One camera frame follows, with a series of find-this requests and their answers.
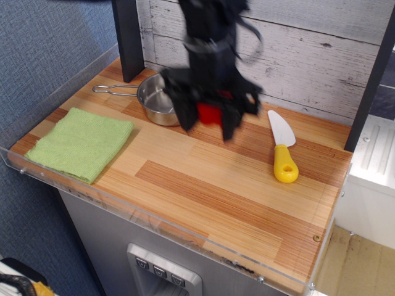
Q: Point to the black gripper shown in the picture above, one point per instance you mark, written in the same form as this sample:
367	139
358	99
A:
206	73

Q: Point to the red bell pepper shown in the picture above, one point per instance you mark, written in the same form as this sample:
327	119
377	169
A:
209	109

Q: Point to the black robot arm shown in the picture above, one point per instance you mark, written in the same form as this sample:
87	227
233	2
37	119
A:
211	25

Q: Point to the stainless steel pan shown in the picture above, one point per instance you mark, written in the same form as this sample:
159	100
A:
150	94

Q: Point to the green folded cloth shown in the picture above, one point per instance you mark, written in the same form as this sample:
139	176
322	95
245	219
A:
81	144

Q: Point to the grey cabinet with dispenser panel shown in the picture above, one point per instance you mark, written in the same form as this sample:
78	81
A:
130	259

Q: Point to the white sink drainboard unit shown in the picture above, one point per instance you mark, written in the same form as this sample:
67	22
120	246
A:
366	205

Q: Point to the clear acrylic table guard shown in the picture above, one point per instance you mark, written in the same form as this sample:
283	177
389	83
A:
157	204

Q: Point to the yellow object at corner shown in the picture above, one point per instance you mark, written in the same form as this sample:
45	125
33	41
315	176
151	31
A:
42	290

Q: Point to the yellow handled toy knife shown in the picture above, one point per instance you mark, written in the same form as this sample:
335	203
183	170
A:
284	167

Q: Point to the dark left shelf post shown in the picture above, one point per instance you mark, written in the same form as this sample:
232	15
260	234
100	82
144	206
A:
129	39

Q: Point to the dark shelf post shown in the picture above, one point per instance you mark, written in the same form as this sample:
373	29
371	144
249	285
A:
129	39
372	86

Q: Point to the dark right shelf post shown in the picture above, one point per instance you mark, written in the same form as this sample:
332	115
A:
372	86

